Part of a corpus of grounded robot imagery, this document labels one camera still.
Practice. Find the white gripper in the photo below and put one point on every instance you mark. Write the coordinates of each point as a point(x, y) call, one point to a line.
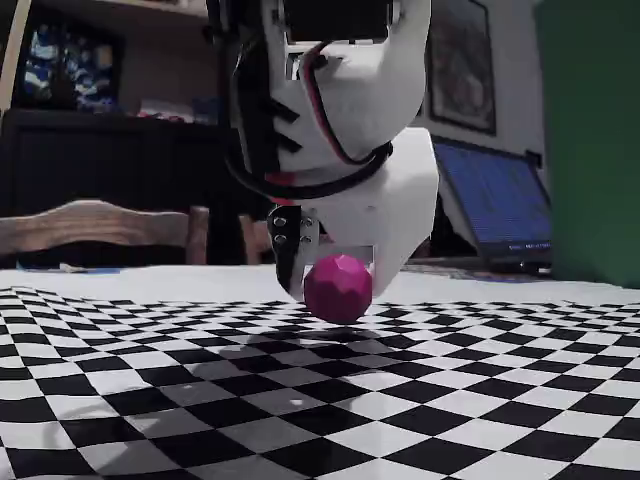
point(395, 200)

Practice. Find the pink faceted ball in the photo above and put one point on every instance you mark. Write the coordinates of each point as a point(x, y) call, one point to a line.
point(339, 287)

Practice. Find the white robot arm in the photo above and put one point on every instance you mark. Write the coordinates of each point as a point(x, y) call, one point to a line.
point(370, 90)

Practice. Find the wooden chair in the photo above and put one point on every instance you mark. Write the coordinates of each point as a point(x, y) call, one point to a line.
point(255, 240)
point(100, 225)

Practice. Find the open laptop blue screen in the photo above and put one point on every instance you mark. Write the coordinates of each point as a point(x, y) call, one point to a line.
point(495, 200)

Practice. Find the black white checkered mat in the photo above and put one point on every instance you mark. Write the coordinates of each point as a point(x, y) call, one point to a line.
point(450, 400)

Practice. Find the dark framed picture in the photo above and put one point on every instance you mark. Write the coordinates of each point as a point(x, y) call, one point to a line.
point(462, 70)

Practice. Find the dark low cabinet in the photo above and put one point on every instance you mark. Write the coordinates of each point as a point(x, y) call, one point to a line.
point(100, 160)

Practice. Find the green board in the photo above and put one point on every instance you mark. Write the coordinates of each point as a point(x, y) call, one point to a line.
point(595, 140)

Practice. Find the starry night painting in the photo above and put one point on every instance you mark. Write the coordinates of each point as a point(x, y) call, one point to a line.
point(70, 70)

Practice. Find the light wooden slat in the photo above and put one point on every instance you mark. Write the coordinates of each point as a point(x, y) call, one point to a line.
point(14, 45)

